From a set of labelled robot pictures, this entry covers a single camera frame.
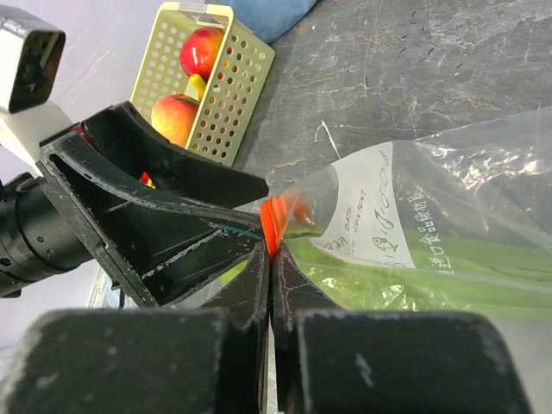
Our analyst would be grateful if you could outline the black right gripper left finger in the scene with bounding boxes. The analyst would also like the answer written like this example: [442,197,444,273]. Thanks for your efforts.
[1,243,269,413]

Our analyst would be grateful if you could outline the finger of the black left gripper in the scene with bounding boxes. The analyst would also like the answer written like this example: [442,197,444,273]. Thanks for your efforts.
[81,101,268,208]

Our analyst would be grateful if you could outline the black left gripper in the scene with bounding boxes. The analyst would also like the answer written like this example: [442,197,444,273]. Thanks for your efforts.
[1,131,262,307]

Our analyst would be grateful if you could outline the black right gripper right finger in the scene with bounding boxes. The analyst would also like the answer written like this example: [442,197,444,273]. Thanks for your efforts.
[270,248,531,413]

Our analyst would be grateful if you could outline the green lettuce leaves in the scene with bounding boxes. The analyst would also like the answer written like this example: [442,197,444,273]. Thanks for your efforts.
[219,230,552,320]

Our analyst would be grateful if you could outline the clear zip top bag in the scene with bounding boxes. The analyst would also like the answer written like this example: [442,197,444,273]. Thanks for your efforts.
[202,105,552,414]

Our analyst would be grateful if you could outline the red pepper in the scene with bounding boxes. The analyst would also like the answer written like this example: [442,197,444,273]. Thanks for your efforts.
[139,172,155,189]

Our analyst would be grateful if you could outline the orange peach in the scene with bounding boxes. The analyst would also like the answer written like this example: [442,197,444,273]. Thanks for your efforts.
[151,94,199,147]

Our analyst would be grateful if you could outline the yellow banana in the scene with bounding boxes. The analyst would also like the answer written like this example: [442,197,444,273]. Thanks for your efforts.
[189,73,206,103]

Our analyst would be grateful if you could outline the red apple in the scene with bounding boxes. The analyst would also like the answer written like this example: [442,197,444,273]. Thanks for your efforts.
[179,27,224,83]

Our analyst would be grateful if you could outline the pale green perforated basket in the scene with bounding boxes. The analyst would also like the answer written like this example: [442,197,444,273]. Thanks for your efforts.
[130,2,275,166]

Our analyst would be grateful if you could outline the blue cloth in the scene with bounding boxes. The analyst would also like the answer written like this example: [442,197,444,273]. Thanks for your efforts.
[214,0,317,44]

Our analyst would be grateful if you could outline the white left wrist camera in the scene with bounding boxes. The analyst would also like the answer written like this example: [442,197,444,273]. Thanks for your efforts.
[1,5,72,167]

